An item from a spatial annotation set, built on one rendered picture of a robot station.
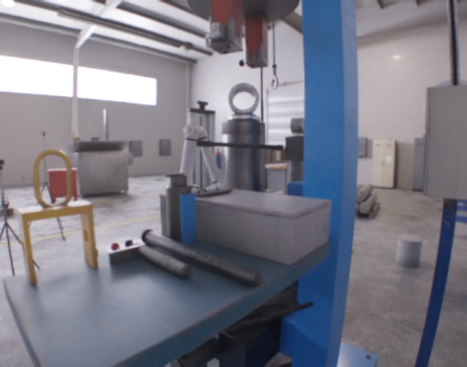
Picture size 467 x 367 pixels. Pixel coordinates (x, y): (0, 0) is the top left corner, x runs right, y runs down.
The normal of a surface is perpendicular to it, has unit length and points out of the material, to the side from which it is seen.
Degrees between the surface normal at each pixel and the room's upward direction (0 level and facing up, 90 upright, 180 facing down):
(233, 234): 90
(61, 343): 0
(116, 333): 0
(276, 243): 90
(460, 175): 90
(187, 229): 90
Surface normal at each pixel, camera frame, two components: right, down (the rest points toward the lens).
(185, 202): 0.75, 0.07
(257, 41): -0.42, 0.11
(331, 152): -0.66, 0.08
